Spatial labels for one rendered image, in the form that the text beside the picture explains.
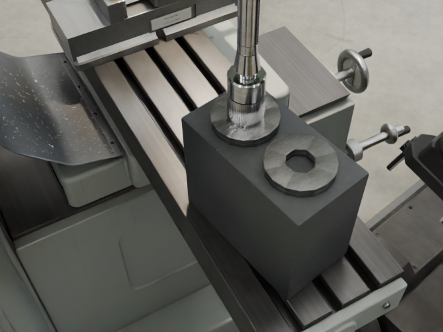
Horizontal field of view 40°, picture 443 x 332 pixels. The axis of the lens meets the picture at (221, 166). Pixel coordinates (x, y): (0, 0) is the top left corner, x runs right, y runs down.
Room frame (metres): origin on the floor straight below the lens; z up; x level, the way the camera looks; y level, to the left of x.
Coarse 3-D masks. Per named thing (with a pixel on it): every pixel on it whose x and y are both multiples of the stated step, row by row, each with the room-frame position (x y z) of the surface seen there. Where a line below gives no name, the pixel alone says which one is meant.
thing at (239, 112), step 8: (264, 88) 0.53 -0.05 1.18; (232, 96) 0.52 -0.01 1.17; (240, 96) 0.51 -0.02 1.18; (248, 96) 0.51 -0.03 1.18; (256, 96) 0.52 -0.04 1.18; (264, 96) 0.53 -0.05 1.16; (232, 104) 0.52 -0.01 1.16; (240, 104) 0.51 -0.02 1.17; (248, 104) 0.51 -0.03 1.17; (256, 104) 0.52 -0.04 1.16; (264, 104) 0.53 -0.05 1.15; (232, 112) 0.52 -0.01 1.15; (240, 112) 0.51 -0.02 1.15; (248, 112) 0.51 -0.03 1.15; (256, 112) 0.52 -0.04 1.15; (232, 120) 0.52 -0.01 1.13; (240, 120) 0.51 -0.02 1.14; (248, 120) 0.51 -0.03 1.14; (256, 120) 0.52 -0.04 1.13
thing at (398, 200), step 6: (420, 180) 0.98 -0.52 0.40; (414, 186) 0.96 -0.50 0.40; (420, 186) 0.96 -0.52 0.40; (408, 192) 0.94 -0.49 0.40; (396, 198) 0.92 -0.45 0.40; (402, 198) 0.92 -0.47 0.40; (390, 204) 0.90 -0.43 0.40; (396, 204) 0.90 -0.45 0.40; (384, 210) 0.88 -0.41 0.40; (390, 210) 0.88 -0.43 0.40; (378, 216) 0.87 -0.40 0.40; (384, 216) 0.86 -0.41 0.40; (366, 222) 0.85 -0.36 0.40; (372, 222) 0.85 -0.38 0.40
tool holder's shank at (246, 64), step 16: (240, 0) 0.53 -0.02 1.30; (256, 0) 0.53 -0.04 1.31; (240, 16) 0.53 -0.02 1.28; (256, 16) 0.53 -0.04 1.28; (240, 32) 0.53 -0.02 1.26; (256, 32) 0.53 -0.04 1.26; (240, 48) 0.53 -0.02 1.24; (256, 48) 0.53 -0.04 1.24; (240, 64) 0.53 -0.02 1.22; (256, 64) 0.53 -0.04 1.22
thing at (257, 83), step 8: (232, 72) 0.54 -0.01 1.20; (264, 72) 0.54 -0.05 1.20; (232, 80) 0.52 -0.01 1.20; (240, 80) 0.52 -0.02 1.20; (248, 80) 0.52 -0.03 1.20; (256, 80) 0.52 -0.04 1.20; (264, 80) 0.53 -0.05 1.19; (232, 88) 0.52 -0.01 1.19; (240, 88) 0.51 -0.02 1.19; (248, 88) 0.51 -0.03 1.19; (256, 88) 0.52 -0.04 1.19
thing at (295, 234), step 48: (192, 144) 0.53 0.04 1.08; (240, 144) 0.49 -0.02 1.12; (288, 144) 0.48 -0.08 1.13; (192, 192) 0.53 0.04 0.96; (240, 192) 0.45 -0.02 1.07; (288, 192) 0.42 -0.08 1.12; (336, 192) 0.42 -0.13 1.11; (240, 240) 0.45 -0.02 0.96; (288, 240) 0.38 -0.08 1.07; (336, 240) 0.43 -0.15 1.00; (288, 288) 0.38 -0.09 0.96
